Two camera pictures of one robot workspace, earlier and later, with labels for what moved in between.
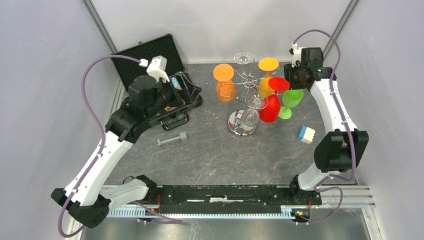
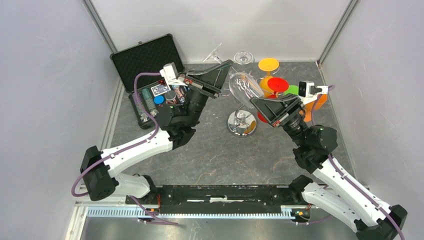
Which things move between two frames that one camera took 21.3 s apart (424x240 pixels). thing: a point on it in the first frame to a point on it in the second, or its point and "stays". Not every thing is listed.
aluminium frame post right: [347, 12] stays
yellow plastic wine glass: [268, 64] stays
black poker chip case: [134, 61] stays
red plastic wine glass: [270, 113] stays
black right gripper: [289, 70] to [279, 110]
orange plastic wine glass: [225, 87] to [322, 99]
